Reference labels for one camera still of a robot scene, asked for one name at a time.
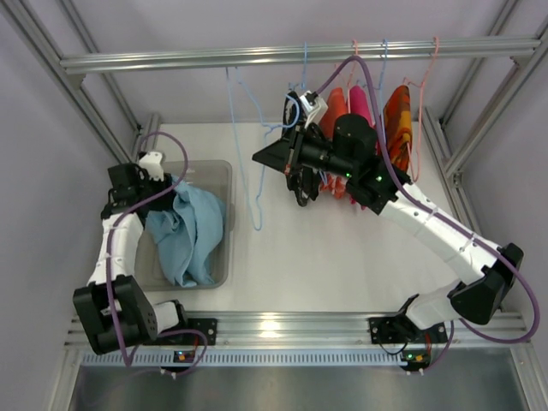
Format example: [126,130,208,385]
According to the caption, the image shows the orange red patterned garment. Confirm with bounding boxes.
[319,87,348,200]

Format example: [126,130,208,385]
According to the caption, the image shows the orange yellow patterned garment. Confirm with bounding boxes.
[383,85,413,172]

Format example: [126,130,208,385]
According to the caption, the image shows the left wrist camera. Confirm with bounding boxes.
[138,151,164,182]

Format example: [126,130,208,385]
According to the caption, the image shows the magenta garment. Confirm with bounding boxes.
[347,84,378,211]

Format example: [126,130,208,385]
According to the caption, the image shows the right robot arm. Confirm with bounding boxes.
[252,114,523,342]

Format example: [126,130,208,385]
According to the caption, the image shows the slotted cable duct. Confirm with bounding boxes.
[80,346,433,368]

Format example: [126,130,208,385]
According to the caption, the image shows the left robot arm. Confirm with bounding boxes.
[73,152,187,354]

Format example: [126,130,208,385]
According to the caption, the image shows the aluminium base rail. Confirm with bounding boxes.
[63,311,530,347]

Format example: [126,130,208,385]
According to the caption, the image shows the aluminium frame post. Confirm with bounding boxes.
[417,0,548,309]
[1,0,135,164]

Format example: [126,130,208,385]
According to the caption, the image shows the clear plastic bin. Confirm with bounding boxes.
[134,159,235,292]

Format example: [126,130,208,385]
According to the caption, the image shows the right aluminium frame post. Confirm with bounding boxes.
[417,0,548,309]

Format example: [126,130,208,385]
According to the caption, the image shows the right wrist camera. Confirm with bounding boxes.
[299,91,328,128]

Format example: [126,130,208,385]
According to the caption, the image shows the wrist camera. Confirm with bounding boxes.
[299,91,328,128]
[138,151,164,182]

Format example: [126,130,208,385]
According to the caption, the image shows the pink hanger rightmost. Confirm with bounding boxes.
[403,36,440,182]

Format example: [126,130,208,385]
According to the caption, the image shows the left aluminium frame post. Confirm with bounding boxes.
[1,0,135,164]

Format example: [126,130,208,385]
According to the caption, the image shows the pink hanger middle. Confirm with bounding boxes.
[338,39,359,113]

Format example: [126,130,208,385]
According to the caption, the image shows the black white patterned garment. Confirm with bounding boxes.
[282,91,320,207]

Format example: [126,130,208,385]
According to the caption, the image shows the aluminium hanging rail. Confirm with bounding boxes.
[60,35,541,75]

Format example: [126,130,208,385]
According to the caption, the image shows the pink hanger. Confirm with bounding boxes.
[338,39,359,113]
[403,36,440,182]

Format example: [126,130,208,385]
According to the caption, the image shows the light blue trousers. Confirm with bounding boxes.
[146,182,226,288]

